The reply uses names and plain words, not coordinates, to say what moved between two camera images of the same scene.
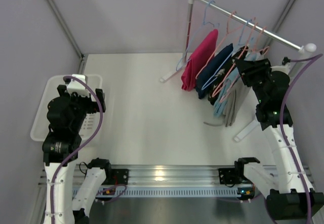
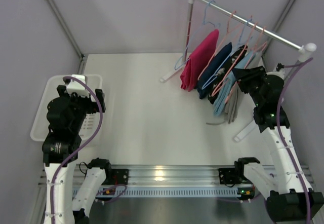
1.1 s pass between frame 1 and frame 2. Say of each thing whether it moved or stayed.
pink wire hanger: moved
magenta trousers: stayed
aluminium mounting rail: stayed
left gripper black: stayed
